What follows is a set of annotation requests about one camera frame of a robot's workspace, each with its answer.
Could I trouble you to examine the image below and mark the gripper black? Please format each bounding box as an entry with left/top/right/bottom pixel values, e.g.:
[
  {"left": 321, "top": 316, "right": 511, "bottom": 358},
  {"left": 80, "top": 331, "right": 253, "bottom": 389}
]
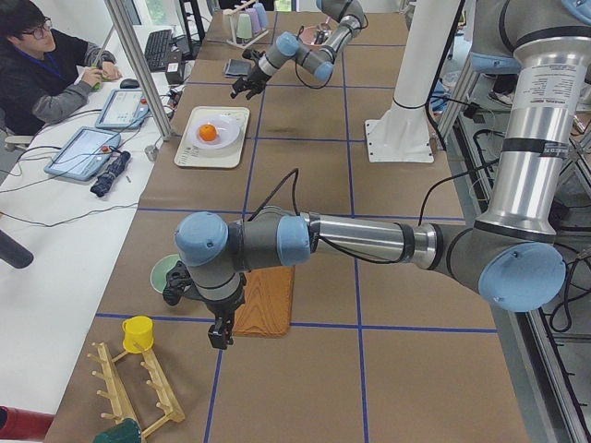
[
  {"left": 163, "top": 260, "right": 245, "bottom": 349},
  {"left": 230, "top": 49, "right": 271, "bottom": 100}
]

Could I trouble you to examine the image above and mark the white round plate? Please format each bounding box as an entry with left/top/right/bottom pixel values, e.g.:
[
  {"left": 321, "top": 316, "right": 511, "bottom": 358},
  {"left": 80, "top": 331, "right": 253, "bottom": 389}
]
[{"left": 187, "top": 114, "right": 240, "bottom": 150}]

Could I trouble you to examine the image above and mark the orange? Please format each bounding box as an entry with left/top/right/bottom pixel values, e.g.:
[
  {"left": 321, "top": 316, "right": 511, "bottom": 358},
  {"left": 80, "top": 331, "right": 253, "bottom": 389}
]
[{"left": 198, "top": 124, "right": 218, "bottom": 142}]

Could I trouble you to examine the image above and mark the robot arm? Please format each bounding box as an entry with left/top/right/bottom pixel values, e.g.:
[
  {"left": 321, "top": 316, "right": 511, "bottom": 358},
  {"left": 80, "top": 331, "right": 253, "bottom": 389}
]
[
  {"left": 230, "top": 0, "right": 368, "bottom": 99},
  {"left": 163, "top": 1, "right": 590, "bottom": 349}
]

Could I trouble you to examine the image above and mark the cream bear tray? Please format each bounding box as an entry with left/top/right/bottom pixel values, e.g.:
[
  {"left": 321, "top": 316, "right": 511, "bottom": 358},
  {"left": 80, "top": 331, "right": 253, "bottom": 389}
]
[{"left": 175, "top": 106, "right": 250, "bottom": 169}]

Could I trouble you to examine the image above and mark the folded grey cloth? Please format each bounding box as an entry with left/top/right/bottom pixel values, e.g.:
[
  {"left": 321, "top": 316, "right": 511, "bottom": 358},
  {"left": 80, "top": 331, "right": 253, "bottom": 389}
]
[{"left": 223, "top": 59, "right": 252, "bottom": 78}]

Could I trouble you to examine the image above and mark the wooden cutting board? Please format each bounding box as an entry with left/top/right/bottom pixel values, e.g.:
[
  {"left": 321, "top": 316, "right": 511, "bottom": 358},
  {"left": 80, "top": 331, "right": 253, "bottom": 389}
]
[{"left": 233, "top": 267, "right": 295, "bottom": 338}]

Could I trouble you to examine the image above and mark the green cup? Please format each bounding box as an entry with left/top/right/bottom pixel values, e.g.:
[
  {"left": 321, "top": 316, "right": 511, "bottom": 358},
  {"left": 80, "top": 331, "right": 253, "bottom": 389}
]
[{"left": 236, "top": 12, "right": 253, "bottom": 41}]

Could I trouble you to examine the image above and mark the purple cup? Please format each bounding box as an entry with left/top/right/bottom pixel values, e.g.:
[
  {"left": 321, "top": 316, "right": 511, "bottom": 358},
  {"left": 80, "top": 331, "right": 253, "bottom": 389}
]
[{"left": 245, "top": 7, "right": 261, "bottom": 34}]

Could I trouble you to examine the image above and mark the yellow mug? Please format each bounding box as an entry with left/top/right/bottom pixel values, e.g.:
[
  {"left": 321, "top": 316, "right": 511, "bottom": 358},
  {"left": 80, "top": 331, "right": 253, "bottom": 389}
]
[{"left": 122, "top": 316, "right": 154, "bottom": 353}]

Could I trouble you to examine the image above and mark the blue cup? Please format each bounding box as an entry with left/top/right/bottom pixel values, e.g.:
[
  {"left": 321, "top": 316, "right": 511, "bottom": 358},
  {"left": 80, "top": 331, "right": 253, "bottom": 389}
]
[{"left": 253, "top": 2, "right": 269, "bottom": 29}]

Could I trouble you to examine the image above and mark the light green bowl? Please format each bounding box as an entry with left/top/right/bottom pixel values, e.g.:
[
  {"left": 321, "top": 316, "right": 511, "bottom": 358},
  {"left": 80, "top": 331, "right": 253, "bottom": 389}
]
[{"left": 150, "top": 254, "right": 180, "bottom": 293}]

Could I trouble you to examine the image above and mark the pink bowl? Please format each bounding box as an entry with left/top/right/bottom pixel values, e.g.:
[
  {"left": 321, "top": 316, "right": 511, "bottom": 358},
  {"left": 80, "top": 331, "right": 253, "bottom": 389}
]
[{"left": 298, "top": 26, "right": 324, "bottom": 47}]

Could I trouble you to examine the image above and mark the black keyboard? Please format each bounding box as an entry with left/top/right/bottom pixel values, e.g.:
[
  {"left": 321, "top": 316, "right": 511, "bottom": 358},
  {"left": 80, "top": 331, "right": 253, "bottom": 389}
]
[{"left": 144, "top": 29, "right": 173, "bottom": 72}]

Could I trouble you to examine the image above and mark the metal scoop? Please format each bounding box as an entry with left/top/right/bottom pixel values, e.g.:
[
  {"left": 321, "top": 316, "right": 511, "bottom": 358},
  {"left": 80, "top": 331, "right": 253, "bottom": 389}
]
[{"left": 313, "top": 17, "right": 332, "bottom": 45}]

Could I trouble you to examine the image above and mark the black computer mouse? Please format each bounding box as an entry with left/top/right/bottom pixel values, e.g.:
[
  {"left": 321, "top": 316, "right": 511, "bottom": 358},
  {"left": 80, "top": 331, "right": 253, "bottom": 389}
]
[{"left": 119, "top": 78, "right": 139, "bottom": 90}]

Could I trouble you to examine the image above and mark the teach pendant far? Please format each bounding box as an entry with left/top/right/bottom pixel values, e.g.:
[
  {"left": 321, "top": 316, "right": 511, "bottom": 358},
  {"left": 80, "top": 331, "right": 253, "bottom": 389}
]
[{"left": 95, "top": 89, "right": 150, "bottom": 130}]

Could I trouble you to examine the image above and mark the teach pendant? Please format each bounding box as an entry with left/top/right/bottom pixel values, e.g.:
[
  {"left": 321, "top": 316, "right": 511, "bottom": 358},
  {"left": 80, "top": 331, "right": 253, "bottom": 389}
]
[
  {"left": 43, "top": 126, "right": 121, "bottom": 182},
  {"left": 95, "top": 89, "right": 150, "bottom": 130}
]

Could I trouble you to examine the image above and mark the wooden mug rack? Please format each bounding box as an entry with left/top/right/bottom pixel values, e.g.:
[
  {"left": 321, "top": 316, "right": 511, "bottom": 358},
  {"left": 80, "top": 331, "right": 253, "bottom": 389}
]
[{"left": 87, "top": 341, "right": 186, "bottom": 442}]

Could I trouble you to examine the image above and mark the dark green mug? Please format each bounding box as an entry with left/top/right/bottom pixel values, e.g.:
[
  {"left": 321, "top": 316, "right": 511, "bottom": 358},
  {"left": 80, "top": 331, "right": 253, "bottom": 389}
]
[{"left": 92, "top": 418, "right": 142, "bottom": 443}]

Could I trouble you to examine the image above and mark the folded dark umbrella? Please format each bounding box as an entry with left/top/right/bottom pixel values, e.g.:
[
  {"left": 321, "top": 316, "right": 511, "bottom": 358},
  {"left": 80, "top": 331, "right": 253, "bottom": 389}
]
[{"left": 90, "top": 151, "right": 131, "bottom": 198}]

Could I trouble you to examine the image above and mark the teach pendant near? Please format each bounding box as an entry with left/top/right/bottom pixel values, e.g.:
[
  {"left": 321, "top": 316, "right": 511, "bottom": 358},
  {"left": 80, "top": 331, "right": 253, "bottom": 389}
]
[{"left": 43, "top": 126, "right": 121, "bottom": 182}]

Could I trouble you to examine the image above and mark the seated person in black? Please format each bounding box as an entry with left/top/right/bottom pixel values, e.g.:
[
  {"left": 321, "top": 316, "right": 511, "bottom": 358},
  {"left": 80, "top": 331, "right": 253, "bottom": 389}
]
[{"left": 1, "top": 1, "right": 121, "bottom": 136}]

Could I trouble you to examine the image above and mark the red cylinder object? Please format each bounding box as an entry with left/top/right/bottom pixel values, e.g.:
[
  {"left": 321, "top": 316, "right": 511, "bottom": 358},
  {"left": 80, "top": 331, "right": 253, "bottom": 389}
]
[{"left": 1, "top": 406, "right": 54, "bottom": 442}]

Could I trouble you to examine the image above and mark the white wire cup rack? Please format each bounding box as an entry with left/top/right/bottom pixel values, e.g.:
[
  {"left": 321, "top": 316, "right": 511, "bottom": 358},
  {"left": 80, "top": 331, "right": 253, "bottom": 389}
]
[{"left": 225, "top": 29, "right": 269, "bottom": 49}]

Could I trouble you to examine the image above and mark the wooden rack dowel handle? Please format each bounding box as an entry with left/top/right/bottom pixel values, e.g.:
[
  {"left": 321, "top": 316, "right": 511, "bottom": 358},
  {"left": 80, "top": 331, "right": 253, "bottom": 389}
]
[{"left": 222, "top": 0, "right": 258, "bottom": 17}]

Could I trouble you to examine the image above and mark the aluminium frame post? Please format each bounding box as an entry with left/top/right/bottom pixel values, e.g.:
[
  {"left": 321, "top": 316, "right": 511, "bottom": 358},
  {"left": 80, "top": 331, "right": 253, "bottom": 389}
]
[{"left": 104, "top": 0, "right": 173, "bottom": 141}]

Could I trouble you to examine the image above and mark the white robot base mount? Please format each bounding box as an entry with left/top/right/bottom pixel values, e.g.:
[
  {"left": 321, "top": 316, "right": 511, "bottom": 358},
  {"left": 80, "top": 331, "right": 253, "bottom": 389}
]
[{"left": 365, "top": 0, "right": 462, "bottom": 163}]

